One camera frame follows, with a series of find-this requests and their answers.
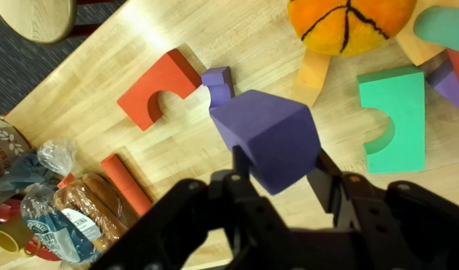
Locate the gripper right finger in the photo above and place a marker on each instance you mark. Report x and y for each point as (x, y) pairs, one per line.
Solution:
(398, 221)

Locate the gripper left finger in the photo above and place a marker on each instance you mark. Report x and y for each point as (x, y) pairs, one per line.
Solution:
(184, 221)

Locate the purple foam cube block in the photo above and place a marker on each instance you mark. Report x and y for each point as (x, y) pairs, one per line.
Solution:
(268, 137)

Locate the red foam cylinder block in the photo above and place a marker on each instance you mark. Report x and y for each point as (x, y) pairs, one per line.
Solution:
(126, 183)

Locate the green foam arch block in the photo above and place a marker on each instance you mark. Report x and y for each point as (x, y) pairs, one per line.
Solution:
(396, 120)

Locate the bag of bread rolls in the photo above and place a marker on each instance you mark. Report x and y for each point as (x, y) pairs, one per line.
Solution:
(71, 213)

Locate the red foam arch block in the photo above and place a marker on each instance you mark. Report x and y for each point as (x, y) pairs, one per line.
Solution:
(158, 88)

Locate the small purple foam arch block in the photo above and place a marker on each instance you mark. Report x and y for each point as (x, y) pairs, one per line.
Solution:
(218, 86)

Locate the purple foam triangle block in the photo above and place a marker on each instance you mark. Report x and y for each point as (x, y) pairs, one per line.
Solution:
(449, 84)

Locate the yellow foam rectangular block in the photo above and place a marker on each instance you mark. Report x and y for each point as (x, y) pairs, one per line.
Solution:
(311, 77)

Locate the red toy plate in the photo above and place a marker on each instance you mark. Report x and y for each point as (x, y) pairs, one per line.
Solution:
(11, 219)

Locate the yellow toy cup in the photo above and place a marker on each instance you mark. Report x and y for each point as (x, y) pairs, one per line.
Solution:
(11, 236)

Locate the brown paper bag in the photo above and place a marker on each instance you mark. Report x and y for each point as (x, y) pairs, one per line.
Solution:
(4, 150)

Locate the teal foam cylinder block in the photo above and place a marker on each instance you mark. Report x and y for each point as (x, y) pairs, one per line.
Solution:
(443, 26)

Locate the orange plush basketball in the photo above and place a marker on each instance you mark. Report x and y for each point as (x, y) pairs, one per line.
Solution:
(349, 22)

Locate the round wooden stool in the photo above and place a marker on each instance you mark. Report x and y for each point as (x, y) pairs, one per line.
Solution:
(38, 17)

